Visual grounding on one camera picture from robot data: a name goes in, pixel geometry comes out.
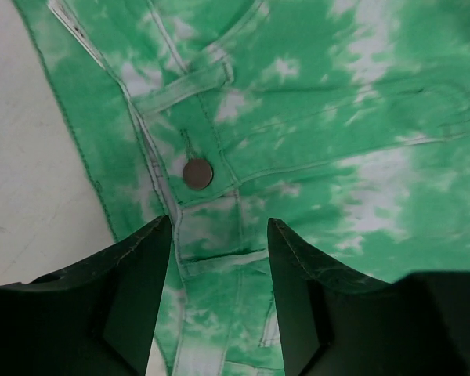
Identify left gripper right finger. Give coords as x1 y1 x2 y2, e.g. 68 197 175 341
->
267 219 470 375

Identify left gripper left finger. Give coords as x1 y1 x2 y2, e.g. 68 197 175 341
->
0 216 172 375

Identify green tie-dye trousers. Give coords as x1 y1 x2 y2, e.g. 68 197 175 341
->
16 1 470 375

